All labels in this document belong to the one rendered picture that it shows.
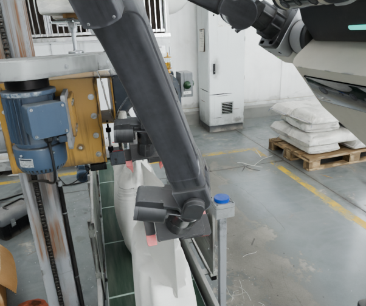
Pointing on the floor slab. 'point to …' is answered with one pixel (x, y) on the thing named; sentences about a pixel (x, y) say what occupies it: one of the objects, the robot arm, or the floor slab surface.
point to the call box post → (222, 261)
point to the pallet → (292, 152)
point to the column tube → (24, 34)
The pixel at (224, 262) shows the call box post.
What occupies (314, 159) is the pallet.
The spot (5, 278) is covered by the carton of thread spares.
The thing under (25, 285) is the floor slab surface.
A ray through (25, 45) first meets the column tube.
